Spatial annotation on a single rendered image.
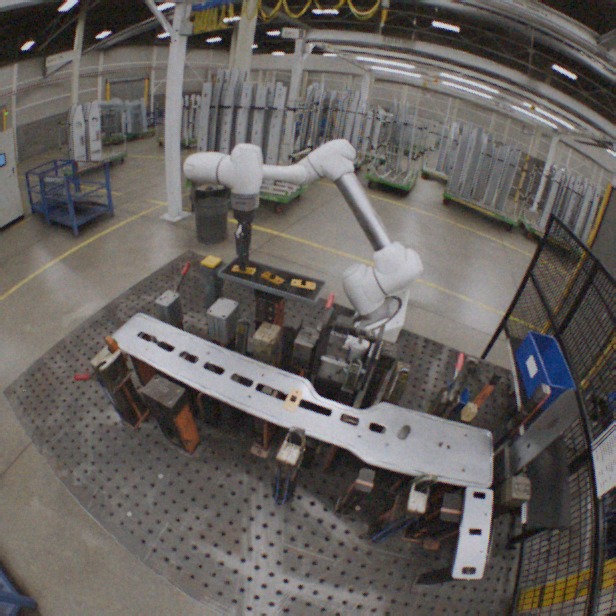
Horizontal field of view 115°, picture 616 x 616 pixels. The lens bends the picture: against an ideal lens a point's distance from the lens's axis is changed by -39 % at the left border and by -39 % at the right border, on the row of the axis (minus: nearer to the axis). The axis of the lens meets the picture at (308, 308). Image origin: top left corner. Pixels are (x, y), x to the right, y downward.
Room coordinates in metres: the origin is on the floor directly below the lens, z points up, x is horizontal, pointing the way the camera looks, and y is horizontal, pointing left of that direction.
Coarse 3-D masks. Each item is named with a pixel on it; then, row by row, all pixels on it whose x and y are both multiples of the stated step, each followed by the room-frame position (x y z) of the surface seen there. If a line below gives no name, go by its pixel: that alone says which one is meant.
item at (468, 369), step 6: (468, 360) 0.59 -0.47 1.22; (474, 360) 0.59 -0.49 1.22; (462, 366) 0.60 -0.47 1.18; (468, 366) 0.58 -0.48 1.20; (474, 366) 0.56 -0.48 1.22; (462, 372) 0.58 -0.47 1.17; (468, 372) 0.55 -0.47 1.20; (474, 372) 0.55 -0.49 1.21; (456, 378) 0.59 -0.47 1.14; (462, 378) 0.58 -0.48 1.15; (468, 378) 0.57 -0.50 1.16; (456, 384) 0.57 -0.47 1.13; (462, 384) 0.57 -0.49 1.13; (450, 390) 0.57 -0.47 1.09; (456, 390) 0.57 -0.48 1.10; (462, 390) 0.56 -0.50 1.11; (456, 396) 0.56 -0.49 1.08; (444, 402) 0.56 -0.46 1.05
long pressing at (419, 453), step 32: (128, 352) 0.61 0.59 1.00; (160, 352) 0.64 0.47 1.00; (192, 352) 0.67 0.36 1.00; (224, 352) 0.69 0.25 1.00; (192, 384) 0.54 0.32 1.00; (224, 384) 0.56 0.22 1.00; (256, 384) 0.59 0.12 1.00; (288, 384) 0.61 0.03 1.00; (256, 416) 0.48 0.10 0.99; (288, 416) 0.49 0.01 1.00; (320, 416) 0.50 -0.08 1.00; (352, 416) 0.52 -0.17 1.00; (384, 416) 0.53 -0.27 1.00; (416, 416) 0.53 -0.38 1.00; (352, 448) 0.41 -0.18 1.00; (384, 448) 0.42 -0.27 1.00; (416, 448) 0.42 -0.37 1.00; (480, 448) 0.42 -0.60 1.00; (448, 480) 0.31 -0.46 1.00; (480, 480) 0.30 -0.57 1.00
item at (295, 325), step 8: (288, 320) 0.79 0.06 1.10; (296, 320) 0.80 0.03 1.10; (288, 328) 0.76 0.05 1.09; (296, 328) 0.76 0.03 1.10; (288, 336) 0.76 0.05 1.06; (296, 336) 0.76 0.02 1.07; (288, 344) 0.76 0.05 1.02; (288, 352) 0.76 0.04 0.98; (288, 360) 0.76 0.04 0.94; (288, 368) 0.76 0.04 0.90
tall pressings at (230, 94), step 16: (224, 80) 5.31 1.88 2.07; (208, 96) 5.05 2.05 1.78; (224, 96) 5.31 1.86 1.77; (240, 96) 5.43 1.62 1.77; (256, 96) 5.10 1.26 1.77; (272, 96) 5.28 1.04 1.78; (208, 112) 5.04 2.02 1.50; (224, 112) 5.21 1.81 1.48; (240, 112) 5.14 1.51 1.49; (256, 112) 5.06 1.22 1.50; (272, 112) 5.00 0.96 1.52; (208, 128) 5.05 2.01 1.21; (224, 128) 5.18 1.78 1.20; (240, 128) 5.11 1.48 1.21; (256, 128) 5.04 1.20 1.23; (272, 128) 4.96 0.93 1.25; (208, 144) 5.04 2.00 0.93; (224, 144) 5.16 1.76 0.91; (256, 144) 5.01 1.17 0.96; (272, 144) 4.94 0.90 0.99; (272, 160) 4.92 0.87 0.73
